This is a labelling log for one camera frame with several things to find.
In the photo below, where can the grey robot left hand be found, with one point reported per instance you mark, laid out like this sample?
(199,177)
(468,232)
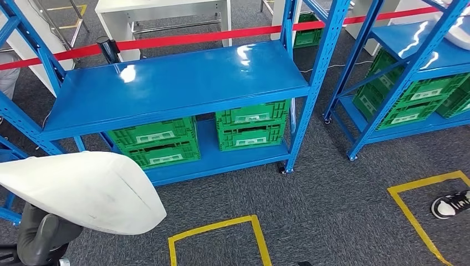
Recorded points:
(40,235)

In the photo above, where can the green plastic crate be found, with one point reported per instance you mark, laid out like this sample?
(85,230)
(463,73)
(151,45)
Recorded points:
(154,132)
(404,113)
(308,36)
(426,90)
(457,104)
(253,112)
(251,137)
(165,154)

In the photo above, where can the person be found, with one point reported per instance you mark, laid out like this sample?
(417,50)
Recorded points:
(7,73)

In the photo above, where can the white cabinet panel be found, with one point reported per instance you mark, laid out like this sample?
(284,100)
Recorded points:
(63,55)

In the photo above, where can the yellow floor tape square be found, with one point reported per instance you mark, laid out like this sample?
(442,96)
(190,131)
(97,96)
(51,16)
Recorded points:
(261,242)
(426,182)

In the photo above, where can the red barrier belt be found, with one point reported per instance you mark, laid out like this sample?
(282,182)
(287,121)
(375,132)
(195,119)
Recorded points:
(183,39)

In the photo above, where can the white table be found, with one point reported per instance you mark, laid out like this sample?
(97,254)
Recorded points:
(161,7)

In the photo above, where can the person's black white shoe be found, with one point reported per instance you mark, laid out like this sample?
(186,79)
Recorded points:
(449,207)

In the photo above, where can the black stanchion post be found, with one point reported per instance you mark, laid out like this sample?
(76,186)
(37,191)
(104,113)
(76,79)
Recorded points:
(108,49)

